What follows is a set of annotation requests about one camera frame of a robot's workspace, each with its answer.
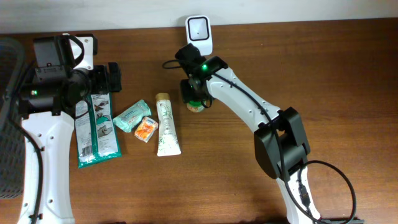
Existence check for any green lid jar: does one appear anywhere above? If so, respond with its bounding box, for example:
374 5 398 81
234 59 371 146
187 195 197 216
187 101 205 113

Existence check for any teal wet wipes pack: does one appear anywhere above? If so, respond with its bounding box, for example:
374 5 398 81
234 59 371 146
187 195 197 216
113 100 152 133

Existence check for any green gloves package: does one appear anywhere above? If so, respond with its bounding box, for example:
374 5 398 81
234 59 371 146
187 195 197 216
75 93 121 169

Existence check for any white cosmetic tube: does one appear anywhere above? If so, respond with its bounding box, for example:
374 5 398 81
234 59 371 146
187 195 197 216
155 93 181 157

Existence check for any orange tissue packet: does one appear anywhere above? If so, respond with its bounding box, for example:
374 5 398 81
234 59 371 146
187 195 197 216
134 116 159 142

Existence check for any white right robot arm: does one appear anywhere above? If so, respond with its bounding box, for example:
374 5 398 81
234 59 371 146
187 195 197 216
176 55 360 223

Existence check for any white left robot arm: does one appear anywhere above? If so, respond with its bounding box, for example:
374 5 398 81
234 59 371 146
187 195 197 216
17 34 121 223

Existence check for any white barcode scanner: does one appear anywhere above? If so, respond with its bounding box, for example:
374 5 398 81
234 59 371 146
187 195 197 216
185 15 213 56

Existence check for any dark grey plastic basket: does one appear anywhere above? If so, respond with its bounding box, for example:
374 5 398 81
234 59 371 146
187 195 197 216
1 37 25 200

